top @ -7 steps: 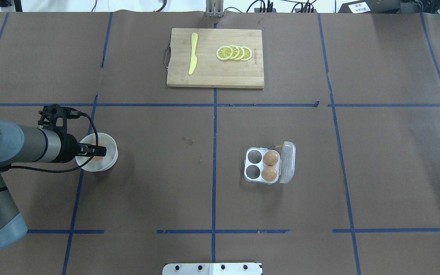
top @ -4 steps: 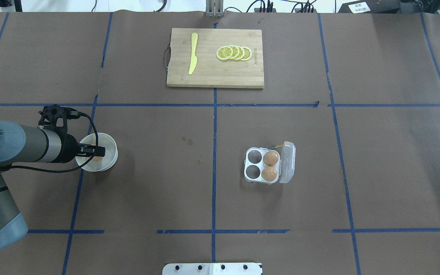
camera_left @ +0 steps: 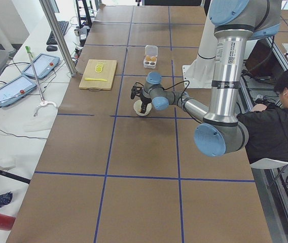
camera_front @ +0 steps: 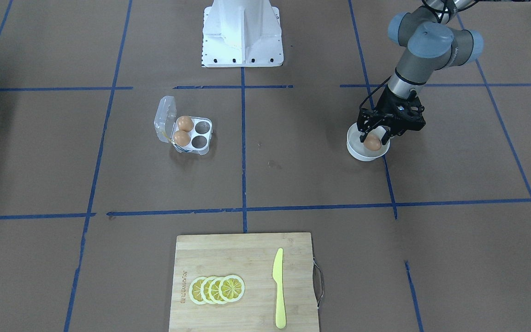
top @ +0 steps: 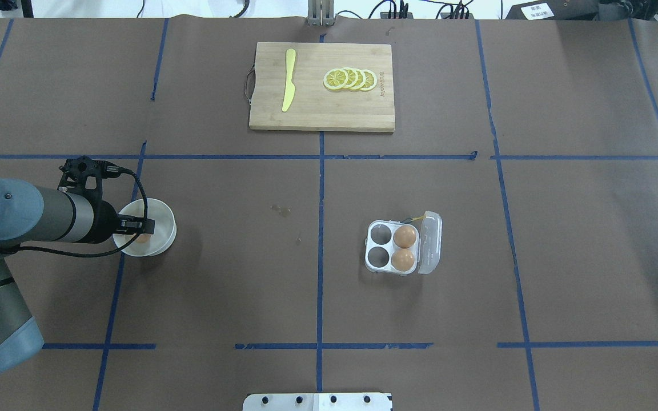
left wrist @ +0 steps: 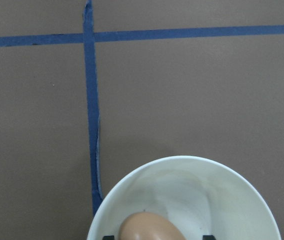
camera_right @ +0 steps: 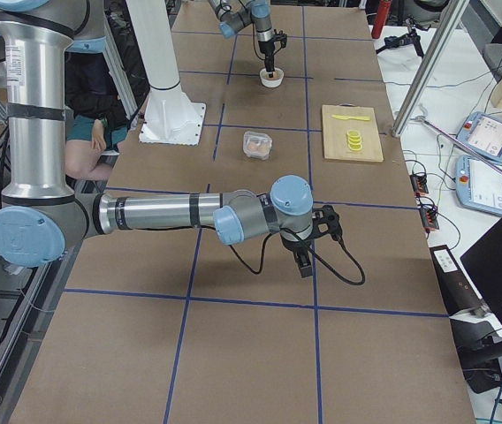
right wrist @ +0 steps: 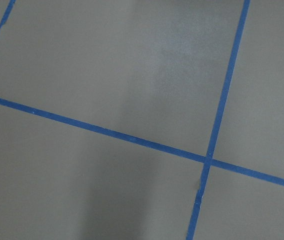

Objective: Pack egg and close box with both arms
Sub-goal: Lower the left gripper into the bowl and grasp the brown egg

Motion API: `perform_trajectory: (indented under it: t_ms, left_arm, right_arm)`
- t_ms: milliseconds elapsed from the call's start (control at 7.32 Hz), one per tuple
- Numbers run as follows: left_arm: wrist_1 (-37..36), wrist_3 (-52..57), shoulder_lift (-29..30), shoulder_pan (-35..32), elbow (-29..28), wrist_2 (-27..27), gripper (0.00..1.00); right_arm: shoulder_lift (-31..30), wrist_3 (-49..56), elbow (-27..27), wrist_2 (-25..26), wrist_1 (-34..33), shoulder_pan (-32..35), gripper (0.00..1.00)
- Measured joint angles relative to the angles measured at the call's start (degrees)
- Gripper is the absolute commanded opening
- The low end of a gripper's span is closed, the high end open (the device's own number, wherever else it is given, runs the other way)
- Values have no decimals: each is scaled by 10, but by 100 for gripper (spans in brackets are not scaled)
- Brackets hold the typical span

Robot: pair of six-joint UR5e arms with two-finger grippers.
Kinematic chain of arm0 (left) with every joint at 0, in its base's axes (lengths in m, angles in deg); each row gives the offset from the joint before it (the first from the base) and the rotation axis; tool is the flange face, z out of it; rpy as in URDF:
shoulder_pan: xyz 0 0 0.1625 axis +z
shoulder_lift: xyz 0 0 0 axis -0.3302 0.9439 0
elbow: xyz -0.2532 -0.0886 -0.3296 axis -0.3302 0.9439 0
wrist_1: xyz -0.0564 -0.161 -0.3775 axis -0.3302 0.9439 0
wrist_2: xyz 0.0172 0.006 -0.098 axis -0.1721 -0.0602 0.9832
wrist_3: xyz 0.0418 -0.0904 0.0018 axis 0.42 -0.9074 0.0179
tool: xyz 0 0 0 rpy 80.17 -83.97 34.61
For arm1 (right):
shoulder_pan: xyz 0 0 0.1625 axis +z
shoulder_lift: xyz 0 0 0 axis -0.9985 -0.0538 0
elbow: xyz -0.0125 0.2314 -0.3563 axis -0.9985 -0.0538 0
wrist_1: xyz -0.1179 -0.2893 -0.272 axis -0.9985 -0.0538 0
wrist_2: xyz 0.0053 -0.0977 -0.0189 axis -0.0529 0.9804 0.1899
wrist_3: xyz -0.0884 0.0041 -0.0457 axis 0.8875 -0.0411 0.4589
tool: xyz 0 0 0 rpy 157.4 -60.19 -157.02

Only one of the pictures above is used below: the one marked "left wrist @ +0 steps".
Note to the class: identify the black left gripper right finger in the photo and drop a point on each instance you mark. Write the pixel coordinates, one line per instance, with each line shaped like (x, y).
(208, 237)

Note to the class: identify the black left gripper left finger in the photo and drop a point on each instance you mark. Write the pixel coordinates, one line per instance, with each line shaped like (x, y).
(108, 237)

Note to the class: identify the brown egg from bowl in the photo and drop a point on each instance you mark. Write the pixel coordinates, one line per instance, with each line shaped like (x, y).
(148, 226)

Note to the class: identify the white ceramic bowl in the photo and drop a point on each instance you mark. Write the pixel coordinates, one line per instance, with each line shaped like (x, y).
(199, 196)

